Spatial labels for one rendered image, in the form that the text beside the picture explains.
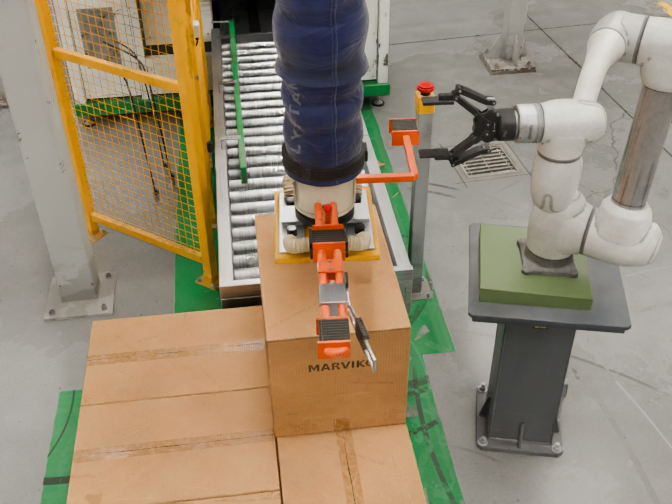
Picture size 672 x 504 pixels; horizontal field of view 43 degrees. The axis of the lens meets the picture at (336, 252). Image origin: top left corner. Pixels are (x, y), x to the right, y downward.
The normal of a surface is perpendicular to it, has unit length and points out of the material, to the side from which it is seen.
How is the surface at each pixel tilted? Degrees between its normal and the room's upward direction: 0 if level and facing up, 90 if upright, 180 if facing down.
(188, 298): 0
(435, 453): 0
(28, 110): 90
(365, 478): 0
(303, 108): 70
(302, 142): 75
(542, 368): 90
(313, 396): 90
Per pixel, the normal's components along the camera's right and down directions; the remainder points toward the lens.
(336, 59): 0.36, 0.70
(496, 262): 0.02, -0.79
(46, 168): 0.15, 0.61
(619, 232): -0.38, 0.44
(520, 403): -0.13, 0.61
